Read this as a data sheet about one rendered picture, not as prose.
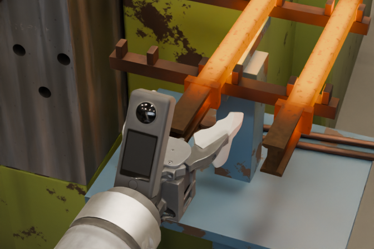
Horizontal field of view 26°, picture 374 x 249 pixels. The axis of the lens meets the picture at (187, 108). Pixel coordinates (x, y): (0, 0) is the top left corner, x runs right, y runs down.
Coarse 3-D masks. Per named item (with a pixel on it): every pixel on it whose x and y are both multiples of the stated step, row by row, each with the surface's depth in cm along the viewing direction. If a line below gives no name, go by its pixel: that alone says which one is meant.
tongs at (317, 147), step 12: (204, 120) 138; (312, 132) 135; (300, 144) 133; (312, 144) 133; (348, 144) 134; (360, 144) 134; (372, 144) 133; (348, 156) 132; (360, 156) 131; (372, 156) 131
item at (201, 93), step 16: (256, 0) 118; (272, 0) 119; (240, 16) 115; (256, 16) 115; (240, 32) 112; (256, 32) 115; (224, 48) 109; (240, 48) 109; (208, 64) 106; (224, 64) 106; (192, 80) 102; (208, 80) 102; (224, 80) 106; (192, 96) 100; (208, 96) 102; (176, 112) 97; (192, 112) 97; (176, 128) 95; (192, 128) 98
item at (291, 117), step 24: (360, 0) 119; (336, 24) 113; (336, 48) 109; (312, 72) 104; (312, 96) 100; (288, 120) 95; (312, 120) 99; (264, 144) 92; (288, 144) 97; (264, 168) 94
